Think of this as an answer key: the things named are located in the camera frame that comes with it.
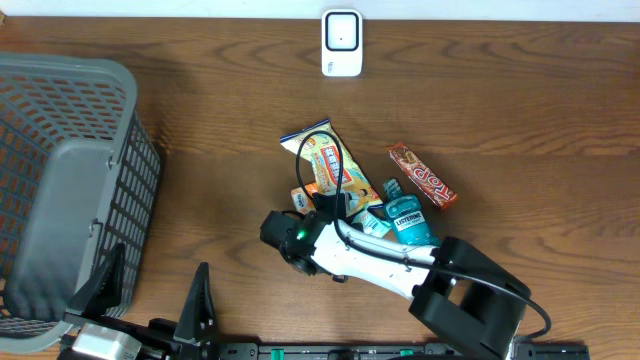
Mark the white barcode scanner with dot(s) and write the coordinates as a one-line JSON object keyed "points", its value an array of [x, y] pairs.
{"points": [[341, 43]]}

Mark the yellow snack bag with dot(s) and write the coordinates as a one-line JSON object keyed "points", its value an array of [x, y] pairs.
{"points": [[326, 152]]}

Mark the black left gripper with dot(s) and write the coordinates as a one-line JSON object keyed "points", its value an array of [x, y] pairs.
{"points": [[193, 344]]}

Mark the red chocolate bar wrapper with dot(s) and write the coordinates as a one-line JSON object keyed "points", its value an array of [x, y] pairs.
{"points": [[440, 194]]}

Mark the small orange snack packet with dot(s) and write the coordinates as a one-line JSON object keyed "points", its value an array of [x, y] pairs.
{"points": [[302, 203]]}

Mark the grey plastic shopping basket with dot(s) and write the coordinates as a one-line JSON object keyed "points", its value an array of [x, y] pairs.
{"points": [[79, 176]]}

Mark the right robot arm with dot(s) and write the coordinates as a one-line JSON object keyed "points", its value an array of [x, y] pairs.
{"points": [[455, 290]]}

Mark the blue mouthwash bottle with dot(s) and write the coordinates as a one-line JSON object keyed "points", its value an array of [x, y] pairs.
{"points": [[404, 212]]}

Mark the light green snack packet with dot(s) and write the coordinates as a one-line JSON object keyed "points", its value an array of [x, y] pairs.
{"points": [[370, 224]]}

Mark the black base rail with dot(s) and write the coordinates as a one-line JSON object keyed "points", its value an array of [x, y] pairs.
{"points": [[433, 350]]}

